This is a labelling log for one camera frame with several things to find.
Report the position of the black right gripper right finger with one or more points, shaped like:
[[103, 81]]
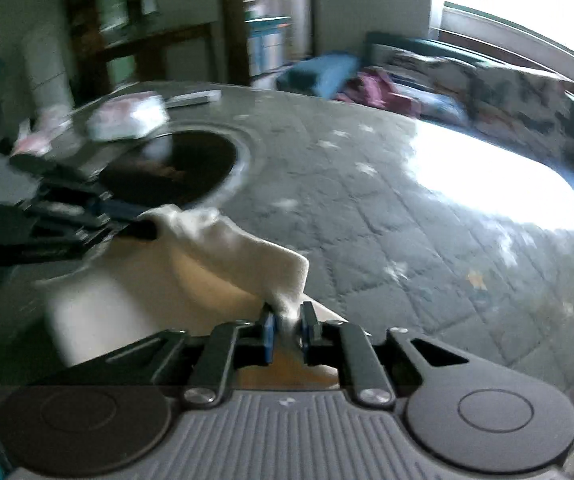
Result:
[[345, 347]]

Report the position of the grey remote control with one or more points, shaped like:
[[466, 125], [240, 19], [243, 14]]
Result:
[[196, 98]]

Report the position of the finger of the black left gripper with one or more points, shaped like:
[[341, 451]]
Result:
[[123, 219]]

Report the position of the cream knit garment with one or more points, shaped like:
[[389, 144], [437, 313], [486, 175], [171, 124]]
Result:
[[198, 271]]

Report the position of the butterfly print pillow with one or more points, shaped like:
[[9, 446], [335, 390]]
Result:
[[520, 108], [441, 85]]

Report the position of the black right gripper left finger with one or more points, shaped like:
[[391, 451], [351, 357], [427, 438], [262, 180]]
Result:
[[230, 347]]

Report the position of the blue white cabinet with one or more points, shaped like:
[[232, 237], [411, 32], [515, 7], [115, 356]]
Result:
[[267, 44]]

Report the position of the white tissue pack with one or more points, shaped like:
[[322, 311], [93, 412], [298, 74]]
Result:
[[129, 117]]

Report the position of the pink crumpled garment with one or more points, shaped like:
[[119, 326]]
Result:
[[373, 88]]

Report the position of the blue corner sofa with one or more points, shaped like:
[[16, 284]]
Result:
[[325, 75]]

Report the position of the dark wooden shelf unit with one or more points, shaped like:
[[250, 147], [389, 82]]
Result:
[[115, 41]]

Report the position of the grey quilted star table cover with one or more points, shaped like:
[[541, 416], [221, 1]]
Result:
[[404, 223]]

